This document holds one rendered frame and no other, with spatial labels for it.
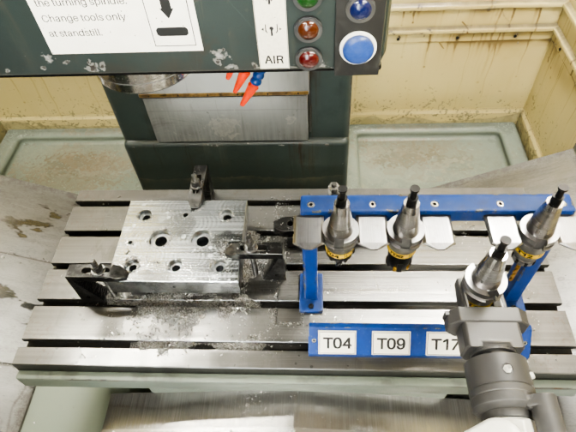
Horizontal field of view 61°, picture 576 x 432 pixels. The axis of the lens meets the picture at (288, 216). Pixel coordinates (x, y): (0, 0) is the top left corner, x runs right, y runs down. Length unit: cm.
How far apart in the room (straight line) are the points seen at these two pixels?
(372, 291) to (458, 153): 92
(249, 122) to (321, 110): 21
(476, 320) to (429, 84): 121
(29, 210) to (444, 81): 146
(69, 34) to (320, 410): 91
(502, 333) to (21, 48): 72
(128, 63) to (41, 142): 168
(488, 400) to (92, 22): 66
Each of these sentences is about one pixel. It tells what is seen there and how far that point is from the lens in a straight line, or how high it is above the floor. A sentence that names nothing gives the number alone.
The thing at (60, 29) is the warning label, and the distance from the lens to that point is 56.
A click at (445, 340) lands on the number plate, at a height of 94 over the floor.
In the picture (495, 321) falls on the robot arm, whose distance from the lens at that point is 81.
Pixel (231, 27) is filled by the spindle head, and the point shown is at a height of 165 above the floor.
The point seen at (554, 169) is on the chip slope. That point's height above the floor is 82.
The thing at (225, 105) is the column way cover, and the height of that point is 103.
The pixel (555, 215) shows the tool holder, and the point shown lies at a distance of 87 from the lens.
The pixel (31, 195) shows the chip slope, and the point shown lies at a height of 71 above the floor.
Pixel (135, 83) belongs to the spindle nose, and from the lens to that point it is 73.
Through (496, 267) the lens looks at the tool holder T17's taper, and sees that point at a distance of 78.
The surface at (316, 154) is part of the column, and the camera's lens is 153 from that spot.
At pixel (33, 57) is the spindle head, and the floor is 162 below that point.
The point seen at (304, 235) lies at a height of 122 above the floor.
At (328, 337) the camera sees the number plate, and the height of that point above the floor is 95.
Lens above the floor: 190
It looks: 52 degrees down
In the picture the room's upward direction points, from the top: 5 degrees counter-clockwise
